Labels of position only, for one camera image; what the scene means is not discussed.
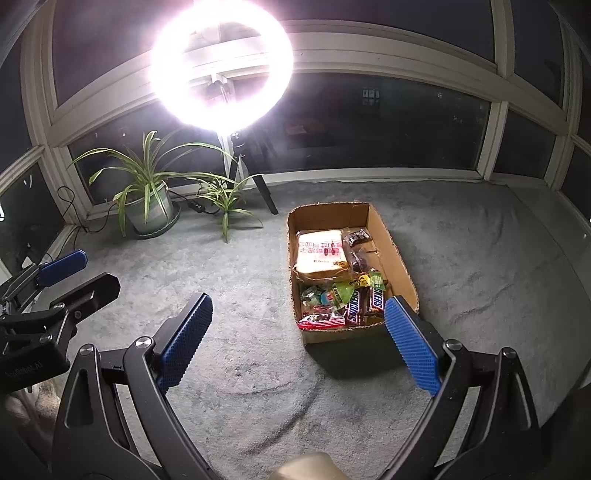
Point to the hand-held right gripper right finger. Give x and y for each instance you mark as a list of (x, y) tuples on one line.
[(413, 344)]

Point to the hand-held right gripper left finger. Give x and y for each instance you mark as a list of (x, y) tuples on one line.
[(184, 341)]

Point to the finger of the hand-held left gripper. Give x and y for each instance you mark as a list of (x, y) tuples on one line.
[(92, 293), (62, 267)]

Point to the cardboard box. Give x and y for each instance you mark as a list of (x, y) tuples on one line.
[(341, 340)]

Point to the light green snack packet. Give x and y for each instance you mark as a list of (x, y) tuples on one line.
[(376, 278)]

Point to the yellow snack packet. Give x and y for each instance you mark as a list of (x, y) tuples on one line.
[(355, 280)]

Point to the red snack packet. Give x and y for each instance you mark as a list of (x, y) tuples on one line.
[(321, 321)]

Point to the bread packet with red print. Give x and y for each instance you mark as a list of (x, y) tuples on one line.
[(321, 254)]

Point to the grey carpet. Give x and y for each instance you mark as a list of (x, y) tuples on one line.
[(258, 300)]

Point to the potted spider plant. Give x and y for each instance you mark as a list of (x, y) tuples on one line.
[(150, 212)]

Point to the small spider plant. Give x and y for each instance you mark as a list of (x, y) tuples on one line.
[(226, 203)]

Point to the black tripod stand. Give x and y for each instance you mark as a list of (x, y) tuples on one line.
[(268, 196)]

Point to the white window frame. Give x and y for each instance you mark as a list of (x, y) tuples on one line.
[(392, 62)]

